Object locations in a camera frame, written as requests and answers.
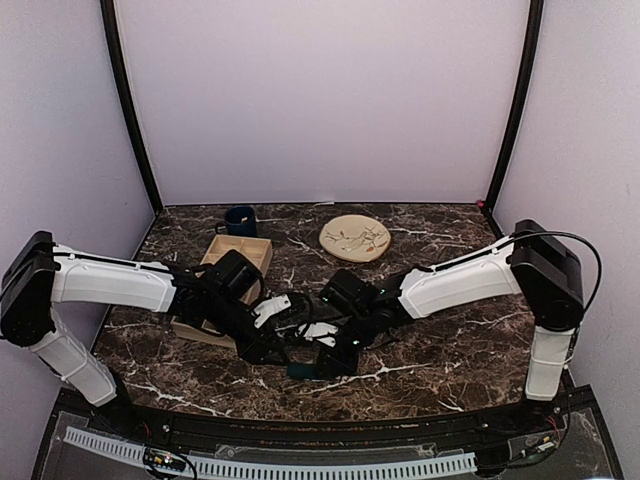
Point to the black corner frame post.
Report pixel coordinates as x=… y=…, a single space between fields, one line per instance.
x=521 y=89
x=126 y=101

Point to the blue enamel mug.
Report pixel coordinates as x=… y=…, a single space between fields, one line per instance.
x=238 y=221

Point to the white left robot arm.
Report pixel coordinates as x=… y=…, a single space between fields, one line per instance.
x=46 y=273

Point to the black right corner frame post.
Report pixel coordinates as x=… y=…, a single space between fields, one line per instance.
x=521 y=89

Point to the black left corner frame post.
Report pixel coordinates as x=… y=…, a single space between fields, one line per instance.
x=126 y=101

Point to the wooden compartment box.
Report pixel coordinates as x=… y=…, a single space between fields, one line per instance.
x=258 y=251

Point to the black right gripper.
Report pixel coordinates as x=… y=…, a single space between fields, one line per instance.
x=337 y=364

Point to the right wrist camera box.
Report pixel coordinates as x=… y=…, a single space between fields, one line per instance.
x=322 y=332

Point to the dark green sock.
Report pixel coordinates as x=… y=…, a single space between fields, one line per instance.
x=301 y=372

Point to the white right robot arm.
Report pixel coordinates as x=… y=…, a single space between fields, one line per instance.
x=532 y=262

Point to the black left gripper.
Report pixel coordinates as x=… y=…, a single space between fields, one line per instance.
x=253 y=350

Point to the bird pattern ceramic plate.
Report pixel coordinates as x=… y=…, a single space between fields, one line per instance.
x=355 y=238

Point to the white slotted cable duct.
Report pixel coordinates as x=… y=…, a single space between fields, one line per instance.
x=253 y=463

